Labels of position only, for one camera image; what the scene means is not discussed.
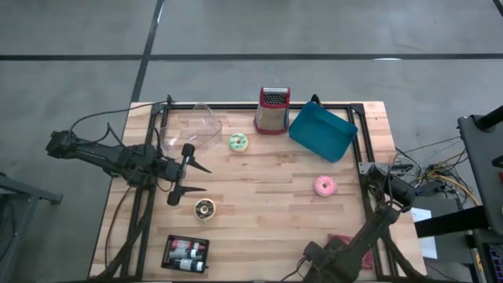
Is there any black aluminium table frame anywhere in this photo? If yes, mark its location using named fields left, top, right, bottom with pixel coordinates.
left=94, top=94, right=425, bottom=283

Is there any grey metal stand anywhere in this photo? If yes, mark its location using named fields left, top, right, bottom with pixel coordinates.
left=0, top=171, right=64, bottom=283

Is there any black mesh basket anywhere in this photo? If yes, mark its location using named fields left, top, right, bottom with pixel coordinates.
left=160, top=234, right=211, bottom=274

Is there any white paper sheet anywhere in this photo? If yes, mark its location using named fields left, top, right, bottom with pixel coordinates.
left=410, top=207, right=439, bottom=260

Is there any pink red bottle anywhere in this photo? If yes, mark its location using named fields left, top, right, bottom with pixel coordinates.
left=171, top=238, right=207, bottom=252

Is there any teal plastic bin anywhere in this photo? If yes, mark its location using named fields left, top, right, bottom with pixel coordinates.
left=288, top=101, right=359, bottom=164

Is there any clear plastic bin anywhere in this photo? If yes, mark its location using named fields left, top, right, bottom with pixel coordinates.
left=159, top=101, right=224, bottom=158

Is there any grey equipment cart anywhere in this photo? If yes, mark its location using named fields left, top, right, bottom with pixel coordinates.
left=457, top=105, right=503, bottom=237

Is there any red snack packet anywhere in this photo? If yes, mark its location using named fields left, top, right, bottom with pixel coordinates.
left=327, top=233, right=374, bottom=271

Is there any pink frosted donut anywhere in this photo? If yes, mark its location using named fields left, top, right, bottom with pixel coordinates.
left=313, top=175, right=338, bottom=197

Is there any black flat beam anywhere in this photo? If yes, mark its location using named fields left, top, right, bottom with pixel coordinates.
left=414, top=205, right=490, bottom=239

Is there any black bottle white cap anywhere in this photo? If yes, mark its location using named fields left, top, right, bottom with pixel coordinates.
left=172, top=258, right=208, bottom=273

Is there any red steel box grater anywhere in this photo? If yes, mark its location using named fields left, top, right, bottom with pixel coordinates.
left=253, top=86, right=292, bottom=135

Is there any slim grey bottle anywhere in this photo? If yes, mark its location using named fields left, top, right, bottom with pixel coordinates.
left=167, top=248, right=202, bottom=260

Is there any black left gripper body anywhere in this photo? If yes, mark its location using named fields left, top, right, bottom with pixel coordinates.
left=163, top=142, right=196, bottom=206

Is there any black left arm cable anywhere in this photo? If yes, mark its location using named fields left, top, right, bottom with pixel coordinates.
left=68, top=100, right=171, bottom=137

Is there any mint frosted donut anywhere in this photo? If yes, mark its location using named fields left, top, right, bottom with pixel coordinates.
left=229, top=132, right=250, bottom=153

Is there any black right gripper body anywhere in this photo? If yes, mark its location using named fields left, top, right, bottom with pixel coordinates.
left=304, top=241, right=343, bottom=276

